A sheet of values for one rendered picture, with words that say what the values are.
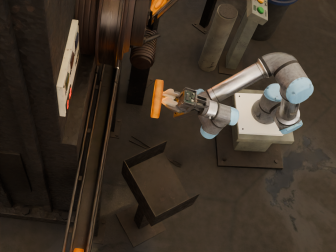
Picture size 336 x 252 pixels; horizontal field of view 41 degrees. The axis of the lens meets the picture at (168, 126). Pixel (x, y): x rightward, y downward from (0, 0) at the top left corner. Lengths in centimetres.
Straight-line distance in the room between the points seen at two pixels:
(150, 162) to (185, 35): 140
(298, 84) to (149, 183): 74
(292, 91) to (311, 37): 158
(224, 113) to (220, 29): 89
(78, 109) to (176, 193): 55
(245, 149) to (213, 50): 64
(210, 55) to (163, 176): 114
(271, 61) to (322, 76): 134
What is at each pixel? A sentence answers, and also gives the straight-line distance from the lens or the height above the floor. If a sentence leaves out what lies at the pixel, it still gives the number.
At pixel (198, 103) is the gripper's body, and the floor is 85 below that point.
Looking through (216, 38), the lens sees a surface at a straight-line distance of 275.
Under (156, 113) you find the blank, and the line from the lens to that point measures 180.
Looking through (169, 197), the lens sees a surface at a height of 59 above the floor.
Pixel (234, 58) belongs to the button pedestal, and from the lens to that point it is 298.
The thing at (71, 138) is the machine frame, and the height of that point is 87.
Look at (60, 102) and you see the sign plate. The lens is 145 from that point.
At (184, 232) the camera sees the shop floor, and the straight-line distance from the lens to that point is 252.
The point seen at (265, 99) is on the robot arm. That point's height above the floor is 50.
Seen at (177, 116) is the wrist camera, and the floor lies 75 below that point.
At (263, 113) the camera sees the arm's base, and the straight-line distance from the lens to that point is 247.
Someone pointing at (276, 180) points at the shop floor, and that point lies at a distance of 278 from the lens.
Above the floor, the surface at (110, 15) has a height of 125.
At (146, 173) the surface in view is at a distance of 194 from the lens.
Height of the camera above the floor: 239
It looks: 61 degrees down
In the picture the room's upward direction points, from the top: 18 degrees clockwise
